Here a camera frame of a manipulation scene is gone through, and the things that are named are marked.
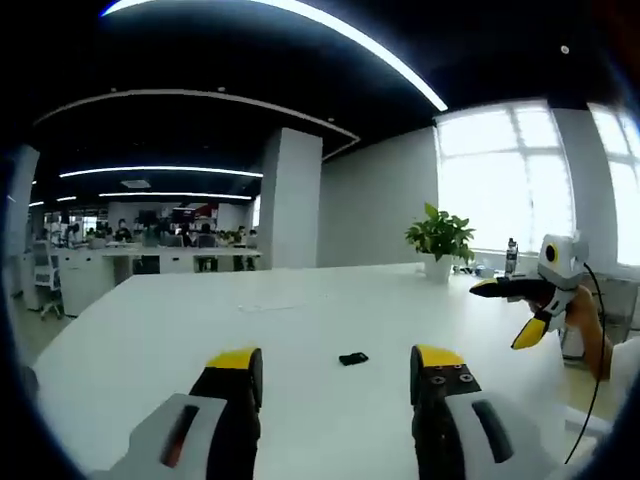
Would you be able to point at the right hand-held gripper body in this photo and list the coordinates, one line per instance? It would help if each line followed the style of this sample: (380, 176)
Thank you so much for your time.
(562, 265)

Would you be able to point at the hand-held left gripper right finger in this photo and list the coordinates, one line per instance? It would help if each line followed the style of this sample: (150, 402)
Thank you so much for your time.
(440, 415)

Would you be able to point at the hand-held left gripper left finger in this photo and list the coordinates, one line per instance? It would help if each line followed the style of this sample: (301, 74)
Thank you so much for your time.
(235, 410)

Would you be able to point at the black plastic buckle pronged part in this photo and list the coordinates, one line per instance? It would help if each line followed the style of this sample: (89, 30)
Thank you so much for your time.
(361, 357)

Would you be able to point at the dark bottle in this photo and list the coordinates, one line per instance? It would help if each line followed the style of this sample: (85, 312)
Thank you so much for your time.
(512, 257)

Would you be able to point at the potted green plant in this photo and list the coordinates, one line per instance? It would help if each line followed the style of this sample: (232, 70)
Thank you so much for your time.
(440, 240)

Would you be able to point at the person's white sleeve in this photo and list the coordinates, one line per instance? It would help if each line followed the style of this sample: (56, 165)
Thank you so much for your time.
(625, 365)

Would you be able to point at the row of white office desks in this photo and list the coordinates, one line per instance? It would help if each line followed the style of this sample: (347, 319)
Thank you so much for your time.
(150, 255)

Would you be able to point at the white office chair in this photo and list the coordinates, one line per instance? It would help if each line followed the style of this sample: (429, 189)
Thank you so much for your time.
(47, 270)

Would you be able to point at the curved ceiling light strip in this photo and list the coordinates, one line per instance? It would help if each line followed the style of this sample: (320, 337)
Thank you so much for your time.
(350, 35)

